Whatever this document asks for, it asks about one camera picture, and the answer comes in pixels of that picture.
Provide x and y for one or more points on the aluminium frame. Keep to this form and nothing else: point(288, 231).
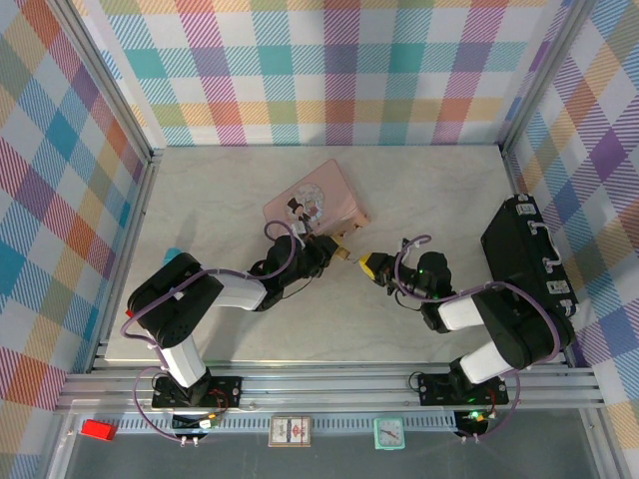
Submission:
point(324, 386)

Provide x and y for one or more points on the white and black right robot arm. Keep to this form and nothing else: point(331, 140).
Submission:
point(519, 319)

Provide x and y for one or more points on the black hard case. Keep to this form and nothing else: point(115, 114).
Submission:
point(514, 249)

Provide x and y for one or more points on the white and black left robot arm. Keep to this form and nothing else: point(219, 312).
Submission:
point(170, 309)

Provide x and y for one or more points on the red block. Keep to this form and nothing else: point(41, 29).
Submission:
point(99, 430)

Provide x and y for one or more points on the teal flat object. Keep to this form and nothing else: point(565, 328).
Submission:
point(172, 255)

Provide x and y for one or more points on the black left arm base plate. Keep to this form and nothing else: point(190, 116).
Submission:
point(224, 391)

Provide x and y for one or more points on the teal square clock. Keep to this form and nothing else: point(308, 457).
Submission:
point(388, 433)

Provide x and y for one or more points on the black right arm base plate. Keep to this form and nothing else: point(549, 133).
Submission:
point(434, 391)

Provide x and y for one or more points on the black controller board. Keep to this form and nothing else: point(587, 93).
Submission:
point(471, 421)
point(187, 423)

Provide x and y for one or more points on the pink box with sticker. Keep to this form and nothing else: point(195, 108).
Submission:
point(334, 194)

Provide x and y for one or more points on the playing card box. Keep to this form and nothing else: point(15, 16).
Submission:
point(289, 431)

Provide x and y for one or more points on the brass padlock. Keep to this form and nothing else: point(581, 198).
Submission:
point(342, 254)

